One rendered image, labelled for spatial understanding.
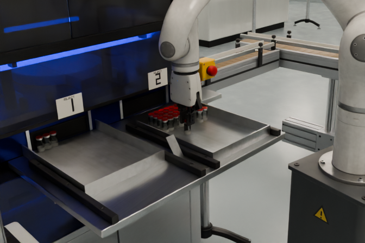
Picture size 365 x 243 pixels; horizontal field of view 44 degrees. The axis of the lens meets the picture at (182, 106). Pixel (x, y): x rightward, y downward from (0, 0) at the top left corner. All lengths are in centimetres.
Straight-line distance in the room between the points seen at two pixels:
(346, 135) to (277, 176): 179
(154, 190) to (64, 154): 35
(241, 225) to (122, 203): 148
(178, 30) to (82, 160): 46
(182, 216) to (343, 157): 81
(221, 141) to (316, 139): 102
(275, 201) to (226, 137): 138
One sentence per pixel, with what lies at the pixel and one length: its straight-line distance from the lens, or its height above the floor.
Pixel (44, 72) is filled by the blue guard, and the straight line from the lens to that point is 129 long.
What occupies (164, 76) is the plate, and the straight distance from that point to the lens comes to 155.
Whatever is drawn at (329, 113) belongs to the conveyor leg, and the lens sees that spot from 227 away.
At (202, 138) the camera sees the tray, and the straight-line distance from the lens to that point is 140.
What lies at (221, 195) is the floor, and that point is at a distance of 277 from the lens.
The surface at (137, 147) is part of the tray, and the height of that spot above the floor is 88.
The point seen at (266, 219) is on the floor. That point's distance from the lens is 259.
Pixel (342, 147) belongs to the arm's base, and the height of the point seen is 94.
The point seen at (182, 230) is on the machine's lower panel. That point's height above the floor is 36.
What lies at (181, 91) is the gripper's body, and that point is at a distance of 136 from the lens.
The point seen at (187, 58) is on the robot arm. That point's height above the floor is 114.
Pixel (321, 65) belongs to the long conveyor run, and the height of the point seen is 89.
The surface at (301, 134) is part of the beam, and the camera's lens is 237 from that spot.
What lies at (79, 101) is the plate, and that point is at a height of 102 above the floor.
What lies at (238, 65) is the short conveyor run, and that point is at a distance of 202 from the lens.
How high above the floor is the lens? 148
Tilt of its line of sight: 21 degrees down
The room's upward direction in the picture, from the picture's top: 2 degrees counter-clockwise
